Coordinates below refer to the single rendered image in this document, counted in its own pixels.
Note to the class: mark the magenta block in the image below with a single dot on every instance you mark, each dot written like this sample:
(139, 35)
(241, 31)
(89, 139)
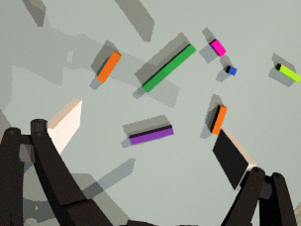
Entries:
(217, 47)

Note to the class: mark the purple rod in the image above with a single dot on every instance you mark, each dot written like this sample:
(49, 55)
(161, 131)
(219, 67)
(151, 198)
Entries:
(151, 135)

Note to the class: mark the orange rod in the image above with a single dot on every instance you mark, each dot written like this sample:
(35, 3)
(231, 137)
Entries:
(108, 66)
(218, 119)

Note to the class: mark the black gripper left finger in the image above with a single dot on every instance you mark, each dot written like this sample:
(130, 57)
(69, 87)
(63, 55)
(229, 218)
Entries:
(42, 147)

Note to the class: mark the small blue cube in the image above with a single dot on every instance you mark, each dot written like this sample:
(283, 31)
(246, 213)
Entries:
(231, 70)

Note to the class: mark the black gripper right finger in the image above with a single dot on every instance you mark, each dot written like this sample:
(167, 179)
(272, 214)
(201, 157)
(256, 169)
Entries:
(271, 192)

